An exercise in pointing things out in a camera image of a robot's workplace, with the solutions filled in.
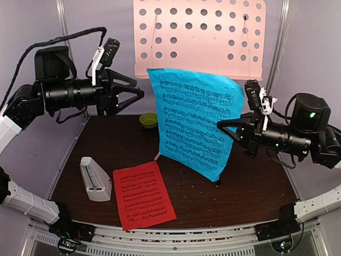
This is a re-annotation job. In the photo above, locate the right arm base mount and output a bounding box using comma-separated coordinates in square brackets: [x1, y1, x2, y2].
[255, 220, 301, 254]

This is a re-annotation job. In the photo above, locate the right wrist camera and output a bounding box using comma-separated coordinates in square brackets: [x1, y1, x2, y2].
[244, 79, 278, 131]

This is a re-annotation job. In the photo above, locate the right aluminium frame post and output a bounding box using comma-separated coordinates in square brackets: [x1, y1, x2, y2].
[266, 0, 291, 91]

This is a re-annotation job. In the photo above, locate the front aluminium rail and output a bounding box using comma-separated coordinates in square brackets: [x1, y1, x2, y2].
[18, 218, 332, 255]

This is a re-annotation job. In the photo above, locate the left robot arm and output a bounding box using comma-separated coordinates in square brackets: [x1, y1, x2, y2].
[1, 27, 144, 150]

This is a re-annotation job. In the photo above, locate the red sheet music paper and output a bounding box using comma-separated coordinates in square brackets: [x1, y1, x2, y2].
[113, 161, 177, 231]

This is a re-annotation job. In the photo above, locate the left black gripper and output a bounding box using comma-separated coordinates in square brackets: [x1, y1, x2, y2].
[43, 67, 145, 115]

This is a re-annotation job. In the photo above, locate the pink music stand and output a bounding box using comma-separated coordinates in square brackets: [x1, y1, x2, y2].
[133, 0, 267, 187]

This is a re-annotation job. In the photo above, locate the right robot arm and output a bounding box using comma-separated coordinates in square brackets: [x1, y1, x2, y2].
[217, 93, 340, 236]

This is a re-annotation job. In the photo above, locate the left aluminium frame post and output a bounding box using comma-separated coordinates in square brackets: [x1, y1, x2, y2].
[55, 0, 90, 126]

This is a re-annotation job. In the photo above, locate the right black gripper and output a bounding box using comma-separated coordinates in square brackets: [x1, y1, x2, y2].
[217, 111, 313, 159]

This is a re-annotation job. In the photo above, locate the lime green bowl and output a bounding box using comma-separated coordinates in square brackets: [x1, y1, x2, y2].
[139, 113, 158, 129]

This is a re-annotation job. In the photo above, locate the white metronome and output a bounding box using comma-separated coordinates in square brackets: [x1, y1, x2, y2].
[80, 157, 112, 202]

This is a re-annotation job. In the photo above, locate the aluminium frame post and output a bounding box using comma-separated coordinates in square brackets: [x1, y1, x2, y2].
[266, 0, 291, 91]
[55, 0, 90, 126]

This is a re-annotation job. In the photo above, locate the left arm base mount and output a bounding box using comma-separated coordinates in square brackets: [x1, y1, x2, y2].
[48, 221, 95, 255]

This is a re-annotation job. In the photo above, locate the blue sheet music paper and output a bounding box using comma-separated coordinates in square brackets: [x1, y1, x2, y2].
[147, 68, 245, 182]

